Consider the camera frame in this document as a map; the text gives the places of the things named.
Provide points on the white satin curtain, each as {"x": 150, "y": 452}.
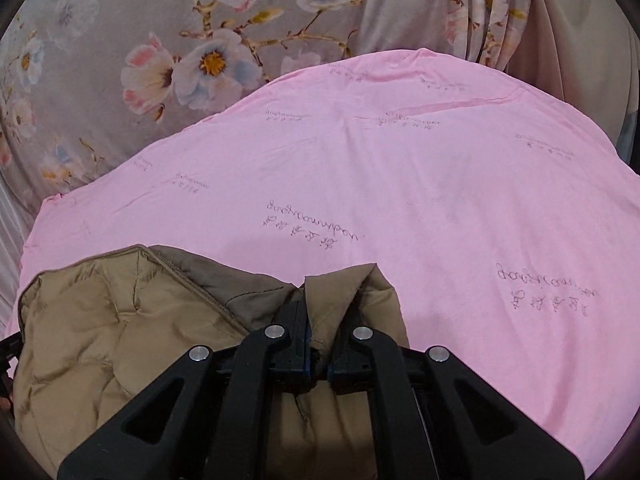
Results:
{"x": 17, "y": 240}

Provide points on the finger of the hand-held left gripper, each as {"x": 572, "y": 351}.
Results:
{"x": 9, "y": 355}

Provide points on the grey floral cloth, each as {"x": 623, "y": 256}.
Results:
{"x": 125, "y": 10}

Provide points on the olive quilted jacket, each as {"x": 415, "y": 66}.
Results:
{"x": 100, "y": 320}

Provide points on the beige curtain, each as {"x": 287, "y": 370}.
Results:
{"x": 575, "y": 35}

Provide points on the pink printed bed sheet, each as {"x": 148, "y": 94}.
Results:
{"x": 400, "y": 185}

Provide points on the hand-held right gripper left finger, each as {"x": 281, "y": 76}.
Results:
{"x": 295, "y": 340}

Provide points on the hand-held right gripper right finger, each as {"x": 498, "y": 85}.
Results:
{"x": 350, "y": 340}

